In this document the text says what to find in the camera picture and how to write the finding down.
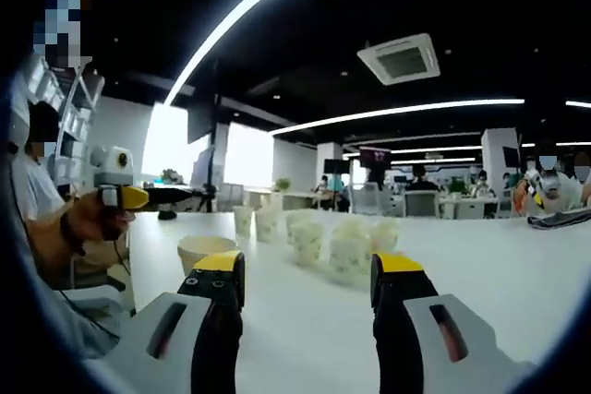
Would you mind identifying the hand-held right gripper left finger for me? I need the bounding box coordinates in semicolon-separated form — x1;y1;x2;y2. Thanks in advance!
82;249;247;394

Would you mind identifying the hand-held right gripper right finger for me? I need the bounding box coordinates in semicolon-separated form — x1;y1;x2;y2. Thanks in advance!
368;253;539;394

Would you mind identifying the stack of nested paper cups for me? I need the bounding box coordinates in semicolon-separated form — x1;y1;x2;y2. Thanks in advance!
177;235;238;278

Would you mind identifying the group of paper cups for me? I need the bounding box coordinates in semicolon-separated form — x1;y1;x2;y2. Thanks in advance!
232;204;399;287

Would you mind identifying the person's left hand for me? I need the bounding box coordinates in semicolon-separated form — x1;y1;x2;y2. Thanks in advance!
59;193;135;247

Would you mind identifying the black side table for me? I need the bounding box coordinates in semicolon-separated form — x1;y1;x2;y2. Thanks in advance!
147;184;218;210

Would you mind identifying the black display stand pole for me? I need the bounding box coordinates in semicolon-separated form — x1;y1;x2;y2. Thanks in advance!
210;59;221;204

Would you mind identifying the white storage shelf rack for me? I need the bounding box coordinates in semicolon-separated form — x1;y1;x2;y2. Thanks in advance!
18;54;106;183

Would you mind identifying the large dark display screen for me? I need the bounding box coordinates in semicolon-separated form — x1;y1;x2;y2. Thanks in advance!
187;99;218;144

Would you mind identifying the white table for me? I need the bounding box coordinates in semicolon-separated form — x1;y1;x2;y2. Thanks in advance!
124;209;591;394

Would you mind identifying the white office chair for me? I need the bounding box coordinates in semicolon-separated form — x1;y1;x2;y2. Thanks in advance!
404;190;440;219
355;184;392;216
487;197;513;220

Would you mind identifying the dark red hanging display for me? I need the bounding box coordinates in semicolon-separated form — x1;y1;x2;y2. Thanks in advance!
359;147;392;169

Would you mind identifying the long white ceiling light strip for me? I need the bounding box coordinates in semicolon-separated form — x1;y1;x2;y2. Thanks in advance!
163;0;345;107

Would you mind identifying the grey cloth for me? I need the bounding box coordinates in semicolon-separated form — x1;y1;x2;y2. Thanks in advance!
525;208;591;231

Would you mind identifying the white ceiling air conditioner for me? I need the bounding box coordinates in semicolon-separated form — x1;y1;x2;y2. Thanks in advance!
356;32;441;87

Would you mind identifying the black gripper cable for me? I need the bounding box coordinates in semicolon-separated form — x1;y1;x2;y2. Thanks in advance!
110;232;133;278

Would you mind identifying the black device cable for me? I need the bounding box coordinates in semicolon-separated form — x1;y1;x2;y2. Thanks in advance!
54;289;117;336

